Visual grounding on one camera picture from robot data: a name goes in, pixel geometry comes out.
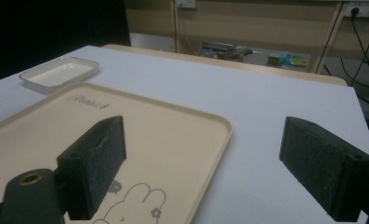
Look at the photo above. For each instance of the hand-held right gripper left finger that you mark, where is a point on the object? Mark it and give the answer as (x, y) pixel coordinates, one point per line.
(93, 165)

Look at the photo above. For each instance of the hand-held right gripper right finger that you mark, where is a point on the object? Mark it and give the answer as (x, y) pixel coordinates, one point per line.
(323, 169)

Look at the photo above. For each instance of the beige plastic tray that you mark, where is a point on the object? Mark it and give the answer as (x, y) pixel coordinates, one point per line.
(160, 137)

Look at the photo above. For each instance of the small white rectangular dish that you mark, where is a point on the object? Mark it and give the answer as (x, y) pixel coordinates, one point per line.
(59, 74)

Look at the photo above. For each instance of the white table cover sheet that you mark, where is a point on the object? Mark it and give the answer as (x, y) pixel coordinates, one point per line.
(241, 93)

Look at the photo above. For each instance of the green and blue small items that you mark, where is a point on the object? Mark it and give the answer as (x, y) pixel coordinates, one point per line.
(287, 59)

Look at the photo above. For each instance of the beige metal stand leg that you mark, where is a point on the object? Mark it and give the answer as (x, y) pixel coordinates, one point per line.
(328, 39)

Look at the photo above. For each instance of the black curtain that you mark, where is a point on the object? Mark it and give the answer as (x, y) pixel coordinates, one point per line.
(53, 34)

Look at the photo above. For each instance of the pile of dark tools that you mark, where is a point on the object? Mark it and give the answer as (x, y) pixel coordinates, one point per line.
(229, 52)

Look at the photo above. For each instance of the white power strip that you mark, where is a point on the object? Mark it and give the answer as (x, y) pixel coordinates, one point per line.
(363, 10)

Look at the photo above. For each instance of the white wall socket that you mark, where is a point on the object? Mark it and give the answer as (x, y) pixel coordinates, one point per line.
(185, 3)

